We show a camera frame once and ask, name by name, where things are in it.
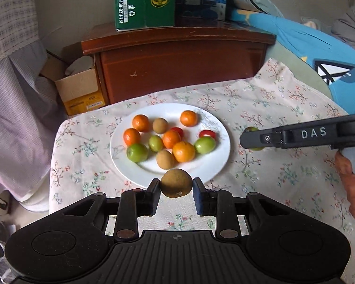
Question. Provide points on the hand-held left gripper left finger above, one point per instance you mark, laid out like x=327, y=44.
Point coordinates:
x=153, y=195

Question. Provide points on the grey clothing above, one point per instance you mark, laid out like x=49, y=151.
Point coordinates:
x=352, y=26

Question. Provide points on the brown kiwi with pale spot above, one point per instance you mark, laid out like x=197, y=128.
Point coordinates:
x=176, y=182

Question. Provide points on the small green jujube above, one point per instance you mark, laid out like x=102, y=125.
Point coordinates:
x=156, y=143

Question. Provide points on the white oval plate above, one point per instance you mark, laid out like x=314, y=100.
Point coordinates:
x=213, y=159

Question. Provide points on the floral tablecloth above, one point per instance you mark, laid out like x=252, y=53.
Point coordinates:
x=269, y=183

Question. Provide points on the dark wooden cabinet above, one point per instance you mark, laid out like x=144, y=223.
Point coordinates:
x=180, y=65

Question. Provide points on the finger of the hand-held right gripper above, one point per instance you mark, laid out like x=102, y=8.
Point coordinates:
x=260, y=138

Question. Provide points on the lilac checked cloth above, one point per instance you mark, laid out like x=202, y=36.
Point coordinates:
x=14, y=109

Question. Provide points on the blue printed cloth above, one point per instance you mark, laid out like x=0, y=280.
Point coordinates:
x=284, y=32

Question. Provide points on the large orange mandarin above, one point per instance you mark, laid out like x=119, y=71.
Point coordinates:
x=183, y=151

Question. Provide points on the pale green cushion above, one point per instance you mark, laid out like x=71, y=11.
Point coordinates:
x=295, y=71

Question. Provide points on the cardboard box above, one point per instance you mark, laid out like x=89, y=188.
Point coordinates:
x=77, y=91

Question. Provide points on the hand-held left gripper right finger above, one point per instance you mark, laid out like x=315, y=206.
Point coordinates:
x=198, y=196

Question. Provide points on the green carton box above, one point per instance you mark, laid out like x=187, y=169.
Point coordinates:
x=159, y=3

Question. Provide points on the red cherry tomato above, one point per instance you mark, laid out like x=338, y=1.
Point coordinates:
x=179, y=129
x=208, y=132

